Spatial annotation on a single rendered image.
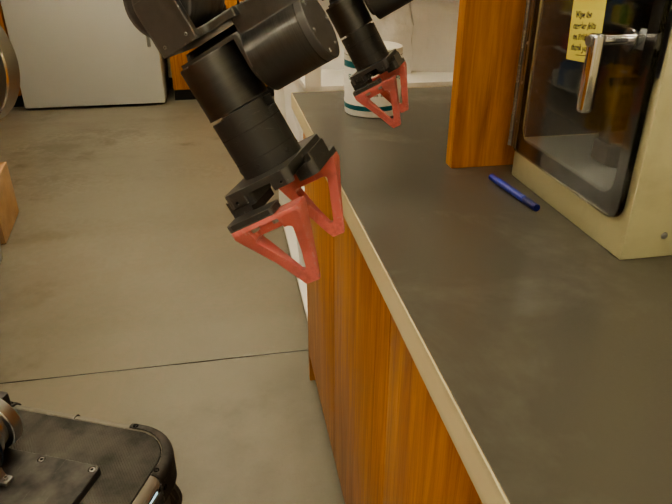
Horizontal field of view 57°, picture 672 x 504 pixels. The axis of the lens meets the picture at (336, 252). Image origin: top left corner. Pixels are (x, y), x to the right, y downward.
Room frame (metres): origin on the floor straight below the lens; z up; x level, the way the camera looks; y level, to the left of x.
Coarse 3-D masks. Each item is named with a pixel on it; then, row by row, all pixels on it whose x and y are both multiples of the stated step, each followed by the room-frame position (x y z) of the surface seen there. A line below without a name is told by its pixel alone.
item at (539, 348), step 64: (320, 128) 1.29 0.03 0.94; (384, 128) 1.29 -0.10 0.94; (448, 128) 1.29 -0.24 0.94; (384, 192) 0.92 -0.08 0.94; (448, 192) 0.92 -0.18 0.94; (384, 256) 0.70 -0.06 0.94; (448, 256) 0.70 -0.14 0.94; (512, 256) 0.70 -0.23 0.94; (576, 256) 0.70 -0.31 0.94; (448, 320) 0.55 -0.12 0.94; (512, 320) 0.55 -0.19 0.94; (576, 320) 0.55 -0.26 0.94; (640, 320) 0.55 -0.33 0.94; (448, 384) 0.45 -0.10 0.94; (512, 384) 0.45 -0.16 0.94; (576, 384) 0.45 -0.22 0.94; (640, 384) 0.45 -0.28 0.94; (512, 448) 0.37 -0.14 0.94; (576, 448) 0.37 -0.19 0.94; (640, 448) 0.37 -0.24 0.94
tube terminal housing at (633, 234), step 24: (648, 120) 0.70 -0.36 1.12; (648, 144) 0.69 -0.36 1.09; (528, 168) 0.95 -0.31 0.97; (648, 168) 0.69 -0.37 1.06; (552, 192) 0.87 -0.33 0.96; (648, 192) 0.69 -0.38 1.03; (576, 216) 0.80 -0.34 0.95; (600, 216) 0.75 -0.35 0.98; (624, 216) 0.70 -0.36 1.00; (648, 216) 0.69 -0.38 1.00; (600, 240) 0.73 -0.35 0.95; (624, 240) 0.69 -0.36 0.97; (648, 240) 0.70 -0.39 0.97
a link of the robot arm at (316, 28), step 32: (160, 0) 0.50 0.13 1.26; (256, 0) 0.51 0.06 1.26; (288, 0) 0.50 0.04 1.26; (160, 32) 0.50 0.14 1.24; (192, 32) 0.50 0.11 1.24; (256, 32) 0.50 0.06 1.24; (288, 32) 0.49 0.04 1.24; (320, 32) 0.50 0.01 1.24; (256, 64) 0.49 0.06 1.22; (288, 64) 0.49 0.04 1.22; (320, 64) 0.50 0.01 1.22
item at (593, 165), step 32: (544, 0) 0.95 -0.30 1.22; (608, 0) 0.80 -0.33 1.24; (640, 0) 0.74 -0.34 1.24; (544, 32) 0.94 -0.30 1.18; (608, 32) 0.78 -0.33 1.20; (640, 32) 0.72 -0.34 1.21; (544, 64) 0.93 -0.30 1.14; (576, 64) 0.84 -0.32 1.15; (608, 64) 0.77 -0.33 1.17; (640, 64) 0.71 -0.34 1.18; (544, 96) 0.91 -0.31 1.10; (576, 96) 0.83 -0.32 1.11; (608, 96) 0.76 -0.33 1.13; (640, 96) 0.70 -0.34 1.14; (544, 128) 0.90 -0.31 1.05; (576, 128) 0.81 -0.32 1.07; (608, 128) 0.75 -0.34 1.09; (640, 128) 0.70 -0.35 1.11; (544, 160) 0.88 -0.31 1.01; (576, 160) 0.80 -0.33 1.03; (608, 160) 0.73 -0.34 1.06; (576, 192) 0.79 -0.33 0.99; (608, 192) 0.72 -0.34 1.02
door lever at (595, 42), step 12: (588, 36) 0.73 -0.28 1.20; (600, 36) 0.72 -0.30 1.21; (612, 36) 0.73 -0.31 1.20; (624, 36) 0.73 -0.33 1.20; (636, 36) 0.73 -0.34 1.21; (588, 48) 0.73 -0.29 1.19; (600, 48) 0.72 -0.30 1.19; (624, 48) 0.74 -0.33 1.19; (588, 60) 0.73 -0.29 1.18; (600, 60) 0.73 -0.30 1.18; (588, 72) 0.72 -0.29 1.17; (588, 84) 0.72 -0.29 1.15; (588, 96) 0.72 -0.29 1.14; (576, 108) 0.73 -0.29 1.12; (588, 108) 0.72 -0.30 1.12
